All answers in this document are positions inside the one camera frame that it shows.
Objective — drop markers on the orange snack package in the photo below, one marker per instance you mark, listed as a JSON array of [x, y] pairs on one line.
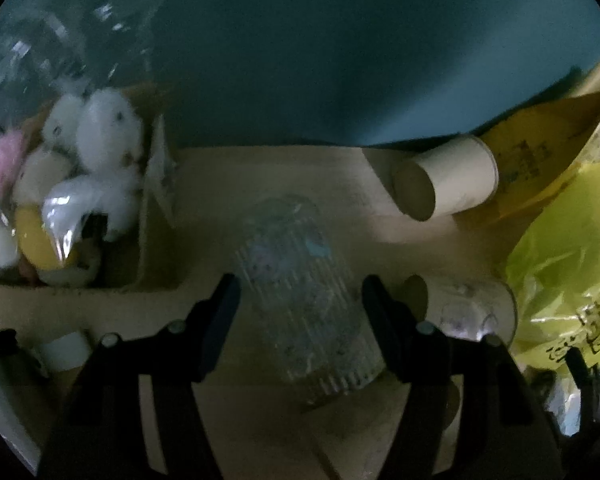
[[540, 149]]

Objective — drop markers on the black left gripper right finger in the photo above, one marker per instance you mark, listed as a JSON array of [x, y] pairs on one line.
[[503, 432]]

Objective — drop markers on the plain paper cup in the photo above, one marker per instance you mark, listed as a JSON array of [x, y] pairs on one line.
[[457, 176]]

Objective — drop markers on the cardboard box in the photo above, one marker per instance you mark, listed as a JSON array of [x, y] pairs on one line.
[[86, 193]]

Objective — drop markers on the patterned paper cup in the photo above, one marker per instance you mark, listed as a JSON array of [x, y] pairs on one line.
[[460, 308]]

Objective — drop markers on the bag of plush toys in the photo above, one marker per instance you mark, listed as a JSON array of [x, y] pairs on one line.
[[52, 47]]

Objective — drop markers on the teal curtain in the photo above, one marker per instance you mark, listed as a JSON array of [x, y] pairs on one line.
[[361, 72]]

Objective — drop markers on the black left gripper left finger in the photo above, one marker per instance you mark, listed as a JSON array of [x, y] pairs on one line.
[[99, 432]]

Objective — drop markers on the stainless steel tumbler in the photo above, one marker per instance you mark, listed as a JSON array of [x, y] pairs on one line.
[[18, 429]]

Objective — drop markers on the yellow plastic shopping bag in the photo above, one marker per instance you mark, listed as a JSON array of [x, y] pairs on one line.
[[554, 274]]

